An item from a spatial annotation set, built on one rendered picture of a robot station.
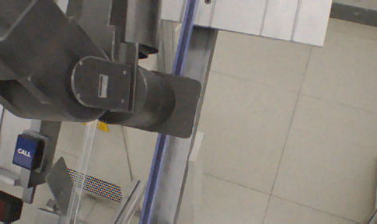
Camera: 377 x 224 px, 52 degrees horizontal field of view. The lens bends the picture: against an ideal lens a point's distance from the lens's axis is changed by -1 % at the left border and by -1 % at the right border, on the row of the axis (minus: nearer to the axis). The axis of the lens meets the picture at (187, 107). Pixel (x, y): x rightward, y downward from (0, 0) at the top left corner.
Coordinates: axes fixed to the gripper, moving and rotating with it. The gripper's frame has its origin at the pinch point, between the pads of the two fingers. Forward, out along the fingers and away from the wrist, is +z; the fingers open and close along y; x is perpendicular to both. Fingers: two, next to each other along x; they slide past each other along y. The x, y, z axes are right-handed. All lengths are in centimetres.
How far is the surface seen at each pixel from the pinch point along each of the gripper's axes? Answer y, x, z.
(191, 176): -3.2, 9.9, 10.2
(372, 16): -60, -78, 185
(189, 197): -2.8, 14.3, 15.1
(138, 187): 19, 24, 58
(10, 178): 26.8, 17.6, 8.5
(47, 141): 20.5, 9.6, 6.8
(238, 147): -3, 9, 115
